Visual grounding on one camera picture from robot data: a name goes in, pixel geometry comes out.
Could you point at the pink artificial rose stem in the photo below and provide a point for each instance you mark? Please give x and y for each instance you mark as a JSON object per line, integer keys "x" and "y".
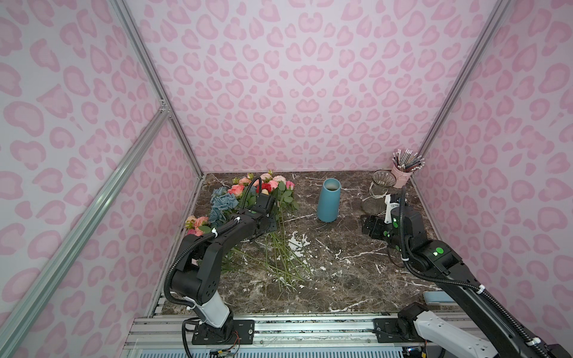
{"x": 237, "y": 190}

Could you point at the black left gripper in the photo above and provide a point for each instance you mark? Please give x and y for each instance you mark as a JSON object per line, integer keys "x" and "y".
{"x": 267, "y": 204}

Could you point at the pale pink rose spray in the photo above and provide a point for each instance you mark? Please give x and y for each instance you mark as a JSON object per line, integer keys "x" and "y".
{"x": 273, "y": 180}

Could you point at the clear glass vase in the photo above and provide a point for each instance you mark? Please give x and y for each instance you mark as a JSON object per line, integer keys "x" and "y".
{"x": 375, "y": 202}

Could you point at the aluminium frame post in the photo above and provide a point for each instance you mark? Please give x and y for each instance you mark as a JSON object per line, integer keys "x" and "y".
{"x": 488, "y": 32}
{"x": 124, "y": 15}

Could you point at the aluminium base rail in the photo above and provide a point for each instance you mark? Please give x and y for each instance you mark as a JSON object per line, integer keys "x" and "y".
{"x": 311, "y": 335}

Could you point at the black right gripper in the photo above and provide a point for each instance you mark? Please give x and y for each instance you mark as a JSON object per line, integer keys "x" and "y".
{"x": 371, "y": 226}

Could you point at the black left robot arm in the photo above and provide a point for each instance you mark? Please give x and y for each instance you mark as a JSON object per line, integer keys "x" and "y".
{"x": 193, "y": 278}

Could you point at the teal ceramic vase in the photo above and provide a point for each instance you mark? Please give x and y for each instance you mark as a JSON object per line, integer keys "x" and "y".
{"x": 329, "y": 201}

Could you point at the aluminium frame post left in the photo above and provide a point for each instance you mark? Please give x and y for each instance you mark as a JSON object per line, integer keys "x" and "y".
{"x": 124, "y": 15}

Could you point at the blue artificial rose bunch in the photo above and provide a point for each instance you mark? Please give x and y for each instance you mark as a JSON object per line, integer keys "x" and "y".
{"x": 223, "y": 205}

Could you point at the red carnation flower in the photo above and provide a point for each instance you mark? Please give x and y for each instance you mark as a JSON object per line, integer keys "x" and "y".
{"x": 266, "y": 188}

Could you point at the aluminium frame post right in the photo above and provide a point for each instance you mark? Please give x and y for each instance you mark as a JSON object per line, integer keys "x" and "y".
{"x": 488, "y": 32}

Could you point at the diagonal aluminium frame bar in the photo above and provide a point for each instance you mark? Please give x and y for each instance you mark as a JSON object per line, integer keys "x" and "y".
{"x": 29, "y": 308}

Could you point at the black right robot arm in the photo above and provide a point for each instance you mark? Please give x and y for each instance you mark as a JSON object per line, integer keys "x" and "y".
{"x": 403, "y": 230}

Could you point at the pink pencil cup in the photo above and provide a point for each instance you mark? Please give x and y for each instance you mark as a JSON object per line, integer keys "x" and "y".
{"x": 404, "y": 163}

